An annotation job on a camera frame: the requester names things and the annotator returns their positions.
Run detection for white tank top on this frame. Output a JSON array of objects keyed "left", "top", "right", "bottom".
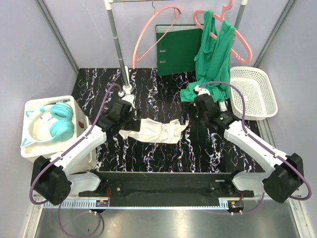
[{"left": 119, "top": 118, "right": 189, "bottom": 144}]

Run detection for pink clothes hanger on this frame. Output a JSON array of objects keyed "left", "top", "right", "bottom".
[{"left": 133, "top": 6, "right": 182, "bottom": 69}]

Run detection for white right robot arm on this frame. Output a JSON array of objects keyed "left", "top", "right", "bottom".
[{"left": 190, "top": 94, "right": 304, "bottom": 203}]

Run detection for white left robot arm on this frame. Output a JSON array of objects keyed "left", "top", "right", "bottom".
[{"left": 29, "top": 99, "right": 189, "bottom": 205}]

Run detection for green tank top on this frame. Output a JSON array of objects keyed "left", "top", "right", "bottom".
[{"left": 180, "top": 10, "right": 236, "bottom": 102}]

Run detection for pink hanger with green top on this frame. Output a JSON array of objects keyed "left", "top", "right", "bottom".
[{"left": 194, "top": 0, "right": 253, "bottom": 65}]

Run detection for white clothes rack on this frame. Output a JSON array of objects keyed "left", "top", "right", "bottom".
[{"left": 104, "top": 0, "right": 248, "bottom": 94}]

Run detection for white perforated plastic basket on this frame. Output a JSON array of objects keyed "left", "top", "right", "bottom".
[{"left": 230, "top": 66, "right": 278, "bottom": 120}]

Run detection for teal cat ear headphones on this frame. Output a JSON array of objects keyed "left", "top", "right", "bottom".
[{"left": 20, "top": 102, "right": 75, "bottom": 148}]

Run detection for white storage drawer box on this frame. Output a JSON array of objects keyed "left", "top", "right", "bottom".
[{"left": 20, "top": 95, "right": 91, "bottom": 162}]

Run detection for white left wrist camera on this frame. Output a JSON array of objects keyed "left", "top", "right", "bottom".
[{"left": 118, "top": 91, "right": 135, "bottom": 107}]

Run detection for green ring binder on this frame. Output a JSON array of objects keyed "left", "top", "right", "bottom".
[{"left": 156, "top": 24, "right": 203, "bottom": 76}]

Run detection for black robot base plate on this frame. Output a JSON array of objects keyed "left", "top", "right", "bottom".
[{"left": 79, "top": 172, "right": 255, "bottom": 209}]

